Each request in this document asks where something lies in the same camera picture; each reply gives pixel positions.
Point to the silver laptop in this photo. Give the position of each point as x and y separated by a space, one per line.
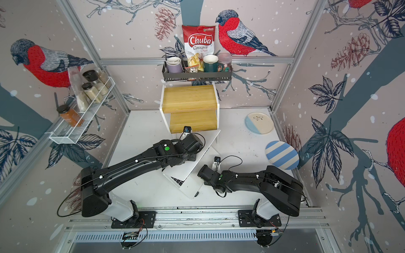
184 176

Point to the green mug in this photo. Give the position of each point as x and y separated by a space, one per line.
210 63

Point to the blue striped plate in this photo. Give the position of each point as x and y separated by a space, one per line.
282 155

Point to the wooden two-tier shelf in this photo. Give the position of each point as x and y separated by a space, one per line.
194 106

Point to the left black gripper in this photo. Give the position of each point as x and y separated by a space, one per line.
194 156

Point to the cream and blue plate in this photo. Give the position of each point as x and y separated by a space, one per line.
259 123

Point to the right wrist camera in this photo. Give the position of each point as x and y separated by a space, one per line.
216 164

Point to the clear plastic bag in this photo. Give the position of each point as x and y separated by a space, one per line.
82 99

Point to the purple mug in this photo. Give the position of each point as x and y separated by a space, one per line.
174 65

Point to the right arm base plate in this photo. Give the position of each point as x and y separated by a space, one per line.
247 219

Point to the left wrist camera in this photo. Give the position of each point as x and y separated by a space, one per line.
186 131

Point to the dark wall shelf basket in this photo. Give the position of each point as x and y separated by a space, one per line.
198 76

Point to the red Chuba chips bag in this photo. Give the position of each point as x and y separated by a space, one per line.
198 43

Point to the orange spice jar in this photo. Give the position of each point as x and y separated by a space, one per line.
70 115

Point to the white wire spice rack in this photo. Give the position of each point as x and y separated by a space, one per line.
65 133

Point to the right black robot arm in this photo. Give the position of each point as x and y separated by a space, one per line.
282 190

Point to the black lid spice jar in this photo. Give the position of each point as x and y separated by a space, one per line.
93 94

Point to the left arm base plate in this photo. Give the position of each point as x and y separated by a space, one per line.
146 219

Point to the tall black lid jar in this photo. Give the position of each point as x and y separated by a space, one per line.
92 77

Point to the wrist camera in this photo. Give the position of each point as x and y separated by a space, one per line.
186 131
216 164

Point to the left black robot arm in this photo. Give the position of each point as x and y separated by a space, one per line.
96 185

